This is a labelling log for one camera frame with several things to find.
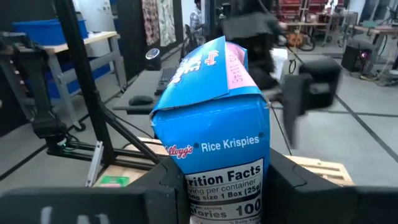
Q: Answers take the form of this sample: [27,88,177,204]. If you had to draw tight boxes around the black office chair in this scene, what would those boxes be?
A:
[180,24,203,60]

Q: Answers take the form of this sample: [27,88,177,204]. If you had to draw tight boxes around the blue plastic bin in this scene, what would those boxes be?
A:
[11,18,90,47]
[26,60,112,99]

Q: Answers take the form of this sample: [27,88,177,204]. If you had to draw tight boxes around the wooden workbench grey legs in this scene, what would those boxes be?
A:
[43,30,127,131]

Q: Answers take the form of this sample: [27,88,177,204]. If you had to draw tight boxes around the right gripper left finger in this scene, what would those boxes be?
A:
[0,156,191,224]

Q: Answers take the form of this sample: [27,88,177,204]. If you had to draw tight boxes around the person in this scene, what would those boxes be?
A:
[189,0,206,37]

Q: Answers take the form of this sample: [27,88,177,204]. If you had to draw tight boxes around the blue Rice Krispies box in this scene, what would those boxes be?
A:
[150,35,271,224]

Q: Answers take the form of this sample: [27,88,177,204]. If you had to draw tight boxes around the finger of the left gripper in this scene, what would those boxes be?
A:
[281,73,313,149]

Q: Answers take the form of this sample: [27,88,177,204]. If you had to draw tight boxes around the wooden table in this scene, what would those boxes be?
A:
[279,12,360,47]
[349,24,398,43]

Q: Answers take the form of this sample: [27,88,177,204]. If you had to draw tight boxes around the black partition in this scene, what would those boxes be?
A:
[116,0,147,82]

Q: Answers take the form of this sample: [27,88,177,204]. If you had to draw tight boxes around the light floral curtain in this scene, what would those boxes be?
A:
[157,0,177,47]

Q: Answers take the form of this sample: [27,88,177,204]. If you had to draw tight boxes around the round black speaker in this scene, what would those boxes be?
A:
[145,47,162,72]

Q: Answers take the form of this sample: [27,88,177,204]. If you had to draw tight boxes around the black aluminium frame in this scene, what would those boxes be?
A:
[46,0,161,172]

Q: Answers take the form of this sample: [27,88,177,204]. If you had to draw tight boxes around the black computer tower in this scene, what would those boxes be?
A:
[341,44,371,73]

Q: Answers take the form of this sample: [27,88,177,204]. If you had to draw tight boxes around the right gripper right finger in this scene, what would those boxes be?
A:
[261,148,398,224]

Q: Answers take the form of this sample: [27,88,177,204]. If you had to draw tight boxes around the black computer mouse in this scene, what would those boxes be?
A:
[128,95,155,107]

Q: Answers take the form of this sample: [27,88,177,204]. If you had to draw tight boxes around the silver aluminium bracket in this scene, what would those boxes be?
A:
[85,141,104,187]

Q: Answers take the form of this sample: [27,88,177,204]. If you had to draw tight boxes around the black keyboard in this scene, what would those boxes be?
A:
[154,67,178,96]

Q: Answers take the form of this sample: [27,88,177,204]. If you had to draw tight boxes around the red storage crates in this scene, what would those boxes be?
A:
[273,0,327,23]

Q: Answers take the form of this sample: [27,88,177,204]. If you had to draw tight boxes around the red patterned curtain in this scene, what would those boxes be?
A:
[141,0,160,47]

